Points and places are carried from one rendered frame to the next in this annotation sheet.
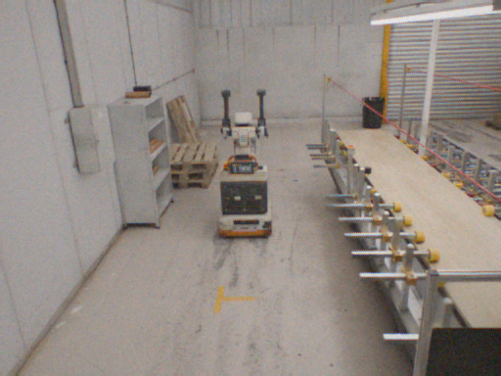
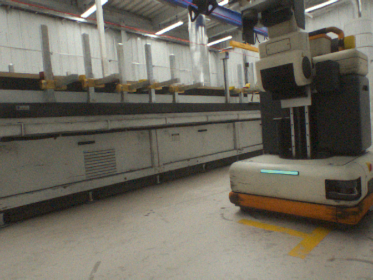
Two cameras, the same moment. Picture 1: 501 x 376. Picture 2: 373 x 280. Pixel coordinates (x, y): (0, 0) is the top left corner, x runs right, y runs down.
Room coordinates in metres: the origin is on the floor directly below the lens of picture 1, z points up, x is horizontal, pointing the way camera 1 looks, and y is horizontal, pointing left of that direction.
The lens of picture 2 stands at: (6.17, 0.58, 0.50)
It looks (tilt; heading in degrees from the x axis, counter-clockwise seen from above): 3 degrees down; 222
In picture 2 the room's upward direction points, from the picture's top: 5 degrees counter-clockwise
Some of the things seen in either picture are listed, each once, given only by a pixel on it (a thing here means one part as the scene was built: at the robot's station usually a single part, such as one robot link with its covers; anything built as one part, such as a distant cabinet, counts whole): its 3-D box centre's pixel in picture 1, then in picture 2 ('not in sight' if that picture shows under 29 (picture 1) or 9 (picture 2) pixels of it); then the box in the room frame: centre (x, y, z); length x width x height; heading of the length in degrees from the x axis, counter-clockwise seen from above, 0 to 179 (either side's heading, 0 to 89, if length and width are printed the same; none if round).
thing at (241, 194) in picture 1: (244, 185); (308, 100); (4.52, 0.07, 0.59); 0.55 x 0.34 x 0.83; 87
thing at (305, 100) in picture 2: not in sight; (300, 80); (4.78, 0.12, 0.68); 0.28 x 0.27 x 0.25; 87
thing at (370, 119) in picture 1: (372, 112); not in sight; (10.06, -3.07, 0.36); 0.59 x 0.58 x 0.73; 177
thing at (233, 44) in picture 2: not in sight; (247, 47); (-1.23, -3.32, 2.65); 1.71 x 0.09 x 0.32; 177
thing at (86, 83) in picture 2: not in sight; (92, 83); (5.22, -1.04, 0.83); 0.14 x 0.06 x 0.05; 177
